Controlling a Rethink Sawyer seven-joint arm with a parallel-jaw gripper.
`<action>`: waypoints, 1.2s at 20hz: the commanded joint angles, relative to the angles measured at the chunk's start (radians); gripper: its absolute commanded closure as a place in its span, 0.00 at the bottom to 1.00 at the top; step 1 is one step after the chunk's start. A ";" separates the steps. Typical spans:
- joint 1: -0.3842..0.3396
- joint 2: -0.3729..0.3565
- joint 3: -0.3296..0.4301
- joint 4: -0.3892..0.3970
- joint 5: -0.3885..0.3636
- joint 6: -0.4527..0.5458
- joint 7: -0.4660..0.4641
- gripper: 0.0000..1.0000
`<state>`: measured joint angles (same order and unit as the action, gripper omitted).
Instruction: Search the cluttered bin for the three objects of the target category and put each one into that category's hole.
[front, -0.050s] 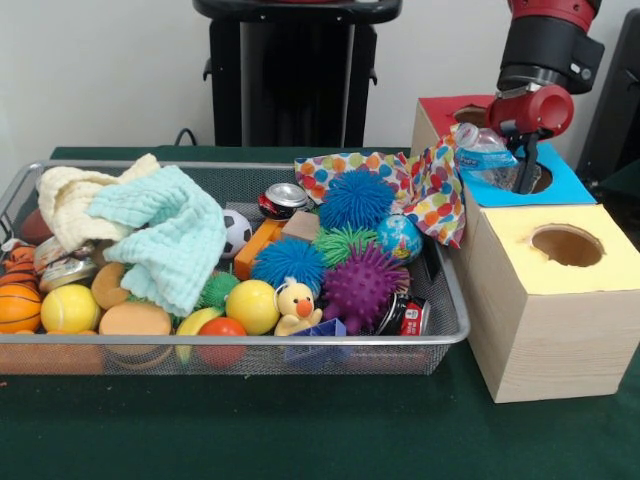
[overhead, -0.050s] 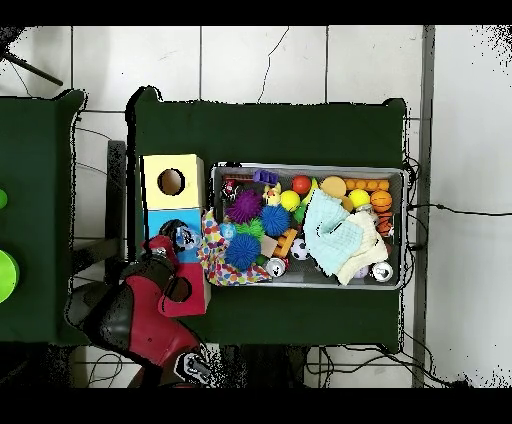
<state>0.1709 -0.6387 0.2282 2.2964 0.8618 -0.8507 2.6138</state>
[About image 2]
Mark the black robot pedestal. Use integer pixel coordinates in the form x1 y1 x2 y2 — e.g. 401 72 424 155
213 344 311 389

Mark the shallow clear mesh bin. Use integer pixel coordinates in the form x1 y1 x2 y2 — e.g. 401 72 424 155
208 161 410 291

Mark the large bright green round object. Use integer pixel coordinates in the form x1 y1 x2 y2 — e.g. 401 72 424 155
0 249 21 304

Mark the yellow ball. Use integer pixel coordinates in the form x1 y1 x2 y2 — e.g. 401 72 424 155
348 188 372 209

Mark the large blue fuzzy spiky ball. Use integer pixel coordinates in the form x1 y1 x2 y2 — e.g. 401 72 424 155
223 232 263 272

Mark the black white soccer ball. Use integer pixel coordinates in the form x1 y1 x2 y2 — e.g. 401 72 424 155
290 238 312 262

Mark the wooden box with three holes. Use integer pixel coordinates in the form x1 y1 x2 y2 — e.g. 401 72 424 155
139 153 212 319

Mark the dark green side table cloth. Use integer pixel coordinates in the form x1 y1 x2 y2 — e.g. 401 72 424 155
0 88 94 347

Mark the large polka dot cloth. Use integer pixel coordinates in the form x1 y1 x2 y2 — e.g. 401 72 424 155
197 209 274 287

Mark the black power cable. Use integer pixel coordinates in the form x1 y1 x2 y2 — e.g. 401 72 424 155
407 202 512 217

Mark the yellow plush duck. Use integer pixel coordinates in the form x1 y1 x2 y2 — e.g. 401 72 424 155
262 181 284 208

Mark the clear bottle with blue label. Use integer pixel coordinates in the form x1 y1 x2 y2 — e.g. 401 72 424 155
174 224 202 252

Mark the black tripod leg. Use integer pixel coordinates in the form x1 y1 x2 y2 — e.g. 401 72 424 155
0 49 64 87

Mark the mint green muslin cloth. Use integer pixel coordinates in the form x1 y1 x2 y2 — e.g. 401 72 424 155
302 188 365 278

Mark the purple spiky toy with eyes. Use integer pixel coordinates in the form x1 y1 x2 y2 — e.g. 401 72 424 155
224 189 264 225

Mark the orange toy basketball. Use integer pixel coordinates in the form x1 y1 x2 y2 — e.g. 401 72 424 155
369 190 394 214

